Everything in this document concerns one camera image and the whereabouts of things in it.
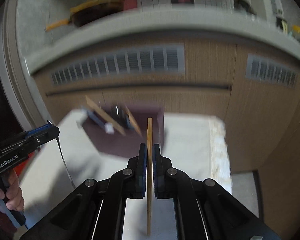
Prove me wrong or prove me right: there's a wooden spoon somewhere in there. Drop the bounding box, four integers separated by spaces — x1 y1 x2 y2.
125 106 142 136

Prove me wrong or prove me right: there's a large steel spoon black handle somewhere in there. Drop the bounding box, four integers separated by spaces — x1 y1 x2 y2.
111 105 128 129

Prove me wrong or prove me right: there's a small grey vent grille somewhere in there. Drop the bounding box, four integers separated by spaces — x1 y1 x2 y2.
245 54 298 88

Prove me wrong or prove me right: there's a long grey vent grille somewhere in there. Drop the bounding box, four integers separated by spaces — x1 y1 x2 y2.
50 43 185 86

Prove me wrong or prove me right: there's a yellow handled frying pan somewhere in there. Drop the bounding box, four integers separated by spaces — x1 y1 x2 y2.
45 0 123 32

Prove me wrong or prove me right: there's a blue plastic spoon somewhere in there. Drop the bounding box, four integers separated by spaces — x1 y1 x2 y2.
80 105 106 131

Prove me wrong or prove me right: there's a wooden chopstick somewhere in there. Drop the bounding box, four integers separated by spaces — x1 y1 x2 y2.
147 118 153 236
85 96 126 135

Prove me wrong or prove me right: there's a yellow lid jar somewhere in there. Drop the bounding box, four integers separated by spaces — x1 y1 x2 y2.
292 25 300 43

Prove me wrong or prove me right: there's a dark sauce bottle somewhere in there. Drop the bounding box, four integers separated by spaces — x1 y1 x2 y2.
276 16 288 35

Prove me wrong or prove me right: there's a white fringed tablecloth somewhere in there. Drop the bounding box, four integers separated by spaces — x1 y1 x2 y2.
21 110 232 239

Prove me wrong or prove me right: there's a purple plastic utensil bin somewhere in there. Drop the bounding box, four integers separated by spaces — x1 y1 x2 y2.
82 105 165 158

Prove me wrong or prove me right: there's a person's left hand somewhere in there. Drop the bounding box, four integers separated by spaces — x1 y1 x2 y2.
0 170 25 213

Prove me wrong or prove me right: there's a small steel smiley spoon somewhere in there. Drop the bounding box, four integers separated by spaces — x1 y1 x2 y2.
56 137 76 189

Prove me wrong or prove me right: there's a grey kitchen countertop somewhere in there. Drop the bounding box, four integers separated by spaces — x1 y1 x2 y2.
25 6 300 75

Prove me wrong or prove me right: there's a white ceramic spoon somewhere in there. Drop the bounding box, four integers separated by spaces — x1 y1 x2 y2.
104 122 115 134

